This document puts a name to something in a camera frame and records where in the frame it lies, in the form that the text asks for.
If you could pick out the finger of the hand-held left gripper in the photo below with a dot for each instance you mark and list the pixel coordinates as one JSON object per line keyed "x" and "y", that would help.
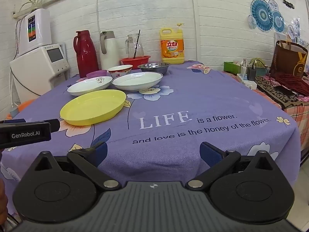
{"x": 55, "y": 125}

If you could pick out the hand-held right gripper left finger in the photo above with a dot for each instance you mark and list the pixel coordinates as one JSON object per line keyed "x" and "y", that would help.
{"x": 99, "y": 153}

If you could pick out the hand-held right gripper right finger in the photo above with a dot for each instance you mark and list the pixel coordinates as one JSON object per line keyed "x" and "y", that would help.
{"x": 208, "y": 153}

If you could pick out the white ceramic bowl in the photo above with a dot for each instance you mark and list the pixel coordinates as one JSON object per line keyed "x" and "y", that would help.
{"x": 136, "y": 82}

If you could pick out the person's left forearm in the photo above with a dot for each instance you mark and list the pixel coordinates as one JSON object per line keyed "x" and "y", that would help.
{"x": 3, "y": 198}

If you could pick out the orange stool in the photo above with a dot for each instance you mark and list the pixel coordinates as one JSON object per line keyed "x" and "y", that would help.
{"x": 21, "y": 107}

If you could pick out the yellow plastic plate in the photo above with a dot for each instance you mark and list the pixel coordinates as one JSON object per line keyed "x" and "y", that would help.
{"x": 93, "y": 107}

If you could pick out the white plate with floral print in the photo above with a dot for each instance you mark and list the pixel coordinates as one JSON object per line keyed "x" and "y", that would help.
{"x": 84, "y": 87}

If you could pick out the white appliance with screen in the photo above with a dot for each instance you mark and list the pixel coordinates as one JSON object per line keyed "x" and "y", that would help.
{"x": 36, "y": 70}

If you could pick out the purple floral tablecloth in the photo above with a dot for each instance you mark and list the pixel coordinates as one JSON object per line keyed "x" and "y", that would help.
{"x": 169, "y": 101}

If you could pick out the purple plastic bowl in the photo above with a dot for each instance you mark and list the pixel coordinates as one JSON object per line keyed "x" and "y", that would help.
{"x": 96, "y": 73}

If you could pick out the red thermos jug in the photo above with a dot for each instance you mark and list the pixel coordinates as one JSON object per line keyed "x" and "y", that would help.
{"x": 85, "y": 55}

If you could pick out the white power strip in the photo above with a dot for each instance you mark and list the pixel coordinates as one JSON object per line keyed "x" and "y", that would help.
{"x": 248, "y": 84}

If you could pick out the white bowl with red pattern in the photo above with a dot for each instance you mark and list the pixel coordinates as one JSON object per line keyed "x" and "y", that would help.
{"x": 120, "y": 72}

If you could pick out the brown patterned cloth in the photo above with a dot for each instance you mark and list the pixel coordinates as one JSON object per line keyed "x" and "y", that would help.
{"x": 268, "y": 88}

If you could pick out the green box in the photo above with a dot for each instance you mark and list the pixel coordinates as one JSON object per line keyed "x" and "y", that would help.
{"x": 229, "y": 67}

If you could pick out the black charger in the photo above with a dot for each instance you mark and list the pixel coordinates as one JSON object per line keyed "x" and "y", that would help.
{"x": 251, "y": 75}

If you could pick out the white thermos jug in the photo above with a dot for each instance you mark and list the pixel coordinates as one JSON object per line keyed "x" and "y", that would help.
{"x": 108, "y": 53}

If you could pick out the red plastic basket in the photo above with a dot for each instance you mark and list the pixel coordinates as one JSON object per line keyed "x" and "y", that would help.
{"x": 135, "y": 63}

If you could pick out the black phone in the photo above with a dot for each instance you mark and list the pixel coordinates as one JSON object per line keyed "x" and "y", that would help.
{"x": 284, "y": 90}

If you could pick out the plaid table cover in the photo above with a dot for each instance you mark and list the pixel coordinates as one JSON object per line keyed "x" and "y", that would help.
{"x": 301, "y": 116}

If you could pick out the metal bowl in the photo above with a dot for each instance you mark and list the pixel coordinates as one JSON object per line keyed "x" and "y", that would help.
{"x": 154, "y": 69}

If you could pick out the pale green plush item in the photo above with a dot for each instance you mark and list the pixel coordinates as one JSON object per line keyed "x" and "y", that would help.
{"x": 257, "y": 62}

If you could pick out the yellow detergent bottle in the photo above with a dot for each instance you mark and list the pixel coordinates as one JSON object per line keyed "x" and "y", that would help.
{"x": 171, "y": 50}

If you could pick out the red knitted cloth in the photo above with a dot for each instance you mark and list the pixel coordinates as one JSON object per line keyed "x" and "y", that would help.
{"x": 294, "y": 84}

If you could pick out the glass pitcher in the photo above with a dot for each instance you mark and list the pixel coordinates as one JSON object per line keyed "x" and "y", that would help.
{"x": 131, "y": 46}

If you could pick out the black stirring stick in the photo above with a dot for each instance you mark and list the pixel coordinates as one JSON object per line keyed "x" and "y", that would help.
{"x": 137, "y": 43}

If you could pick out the white wall water purifier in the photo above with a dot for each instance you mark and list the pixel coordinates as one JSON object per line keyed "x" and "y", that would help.
{"x": 41, "y": 33}

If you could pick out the group of blue wall decorations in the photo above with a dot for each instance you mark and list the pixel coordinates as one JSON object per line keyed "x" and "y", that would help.
{"x": 262, "y": 14}

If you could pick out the black wall sign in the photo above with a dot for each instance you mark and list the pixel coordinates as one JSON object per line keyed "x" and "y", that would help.
{"x": 288, "y": 3}

